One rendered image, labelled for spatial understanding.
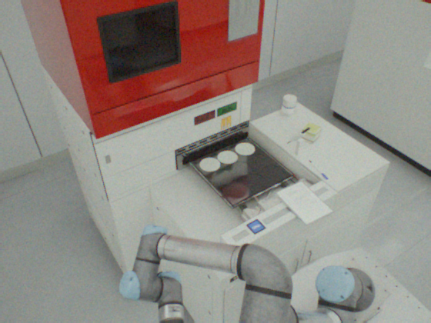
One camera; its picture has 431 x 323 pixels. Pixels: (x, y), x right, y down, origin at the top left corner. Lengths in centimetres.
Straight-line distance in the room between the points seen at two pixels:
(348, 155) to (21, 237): 220
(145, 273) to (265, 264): 38
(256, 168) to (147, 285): 92
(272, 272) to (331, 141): 116
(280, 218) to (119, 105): 78
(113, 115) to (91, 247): 142
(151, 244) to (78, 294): 149
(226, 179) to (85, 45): 85
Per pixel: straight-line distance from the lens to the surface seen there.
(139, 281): 118
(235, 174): 185
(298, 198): 168
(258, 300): 97
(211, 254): 106
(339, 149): 198
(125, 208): 195
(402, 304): 168
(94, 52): 143
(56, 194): 324
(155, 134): 176
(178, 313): 121
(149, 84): 156
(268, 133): 201
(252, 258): 99
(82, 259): 276
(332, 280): 134
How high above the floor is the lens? 216
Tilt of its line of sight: 42 degrees down
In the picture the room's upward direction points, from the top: straight up
